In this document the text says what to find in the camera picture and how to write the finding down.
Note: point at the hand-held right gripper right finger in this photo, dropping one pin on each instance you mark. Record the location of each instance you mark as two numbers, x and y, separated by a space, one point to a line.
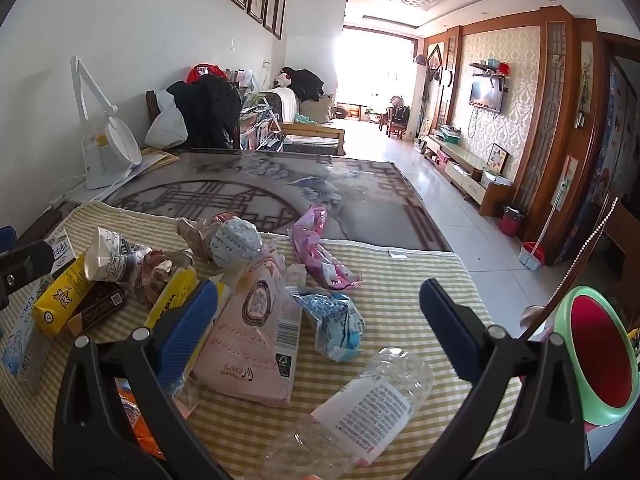
445 330

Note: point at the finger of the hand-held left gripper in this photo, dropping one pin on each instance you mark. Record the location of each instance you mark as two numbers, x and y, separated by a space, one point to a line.
7 237
25 265

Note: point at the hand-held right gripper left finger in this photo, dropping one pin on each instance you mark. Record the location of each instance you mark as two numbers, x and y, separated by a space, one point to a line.
187 325

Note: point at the yellow snack packet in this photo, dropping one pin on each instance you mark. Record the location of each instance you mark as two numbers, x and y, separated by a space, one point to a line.
175 290

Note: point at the yellow box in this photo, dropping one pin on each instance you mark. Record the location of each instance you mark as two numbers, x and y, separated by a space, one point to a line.
60 300

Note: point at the printed paper wrapper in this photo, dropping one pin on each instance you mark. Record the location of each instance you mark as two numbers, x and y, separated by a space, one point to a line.
155 275
195 237

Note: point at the crushed white paper cup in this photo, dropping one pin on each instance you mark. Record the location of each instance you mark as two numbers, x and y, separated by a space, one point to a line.
107 255

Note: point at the dark brown box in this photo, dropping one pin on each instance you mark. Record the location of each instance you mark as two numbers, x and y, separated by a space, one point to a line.
100 307

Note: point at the white dotted paper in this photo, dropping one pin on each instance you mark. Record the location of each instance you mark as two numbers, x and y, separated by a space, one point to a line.
235 242

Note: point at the orange packet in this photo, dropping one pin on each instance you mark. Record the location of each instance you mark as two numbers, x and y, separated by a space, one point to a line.
132 415

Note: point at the blue white wrapper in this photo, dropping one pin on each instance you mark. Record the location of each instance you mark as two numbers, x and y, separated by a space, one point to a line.
335 320

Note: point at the clear plastic bottle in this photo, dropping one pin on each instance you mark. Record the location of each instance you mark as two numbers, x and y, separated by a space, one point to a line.
360 405

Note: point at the pink plastic wrapper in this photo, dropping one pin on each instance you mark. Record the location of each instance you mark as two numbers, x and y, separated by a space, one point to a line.
315 250

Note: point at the red bin with green rim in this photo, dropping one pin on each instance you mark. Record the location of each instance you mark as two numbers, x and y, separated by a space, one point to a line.
600 345

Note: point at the dark red phone case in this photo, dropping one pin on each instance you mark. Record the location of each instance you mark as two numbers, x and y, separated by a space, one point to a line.
40 227

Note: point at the yellow checkered cloth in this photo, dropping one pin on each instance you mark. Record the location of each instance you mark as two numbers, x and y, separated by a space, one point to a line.
400 310

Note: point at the small red floor bin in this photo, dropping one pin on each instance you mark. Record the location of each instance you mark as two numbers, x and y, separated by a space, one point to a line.
512 222

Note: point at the white desk lamp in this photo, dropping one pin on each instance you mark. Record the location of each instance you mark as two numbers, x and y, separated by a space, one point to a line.
107 150

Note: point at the low television cabinet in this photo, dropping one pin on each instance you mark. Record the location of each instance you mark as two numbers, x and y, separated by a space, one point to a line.
465 170

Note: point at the printed grey table cover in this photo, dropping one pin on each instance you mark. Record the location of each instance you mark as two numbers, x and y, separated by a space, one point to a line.
350 195

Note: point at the yellow paper folder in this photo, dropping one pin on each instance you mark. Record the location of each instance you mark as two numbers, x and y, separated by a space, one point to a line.
155 160

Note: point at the framed geometric picture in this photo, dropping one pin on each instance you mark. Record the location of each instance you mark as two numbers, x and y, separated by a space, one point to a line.
497 158

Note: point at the white bag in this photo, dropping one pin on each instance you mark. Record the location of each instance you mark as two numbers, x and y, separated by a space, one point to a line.
165 120

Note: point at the carved wooden chair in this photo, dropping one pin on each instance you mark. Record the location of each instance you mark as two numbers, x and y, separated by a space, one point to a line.
622 240

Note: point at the magazine rack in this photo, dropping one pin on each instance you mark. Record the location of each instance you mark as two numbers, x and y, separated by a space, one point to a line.
257 125

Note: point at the black jacket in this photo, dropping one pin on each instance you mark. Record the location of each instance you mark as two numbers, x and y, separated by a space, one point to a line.
210 110

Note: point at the wooden sofa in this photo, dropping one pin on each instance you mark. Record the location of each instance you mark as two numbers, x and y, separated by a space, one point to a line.
310 132

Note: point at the red bag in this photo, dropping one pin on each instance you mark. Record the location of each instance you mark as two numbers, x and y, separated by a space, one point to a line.
202 71

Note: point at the black cloth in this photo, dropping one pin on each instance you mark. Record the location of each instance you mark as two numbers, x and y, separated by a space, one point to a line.
305 82

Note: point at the wall television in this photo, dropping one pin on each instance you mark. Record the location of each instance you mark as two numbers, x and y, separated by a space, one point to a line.
486 94

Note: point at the wall shelf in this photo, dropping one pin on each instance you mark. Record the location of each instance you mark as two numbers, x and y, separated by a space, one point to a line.
492 67

